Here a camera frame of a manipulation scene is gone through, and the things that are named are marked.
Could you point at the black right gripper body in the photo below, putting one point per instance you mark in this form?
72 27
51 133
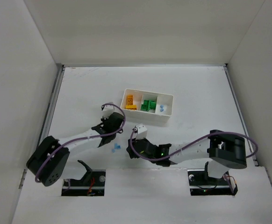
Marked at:
131 149

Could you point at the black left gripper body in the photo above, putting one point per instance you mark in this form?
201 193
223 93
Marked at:
105 120

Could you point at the yellow curved lego brick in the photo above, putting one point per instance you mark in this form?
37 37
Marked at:
129 100

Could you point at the small green lego brick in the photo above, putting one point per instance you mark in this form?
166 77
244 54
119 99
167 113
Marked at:
144 107

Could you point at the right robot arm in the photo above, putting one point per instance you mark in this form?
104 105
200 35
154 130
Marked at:
225 150

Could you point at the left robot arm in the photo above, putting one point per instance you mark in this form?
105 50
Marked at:
49 162

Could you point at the white three-compartment plastic container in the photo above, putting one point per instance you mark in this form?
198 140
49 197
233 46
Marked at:
150 117

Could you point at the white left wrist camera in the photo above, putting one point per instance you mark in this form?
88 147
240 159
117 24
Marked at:
107 110

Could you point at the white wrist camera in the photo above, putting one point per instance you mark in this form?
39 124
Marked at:
140 131
107 110

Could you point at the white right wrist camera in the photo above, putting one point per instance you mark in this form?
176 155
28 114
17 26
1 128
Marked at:
140 131

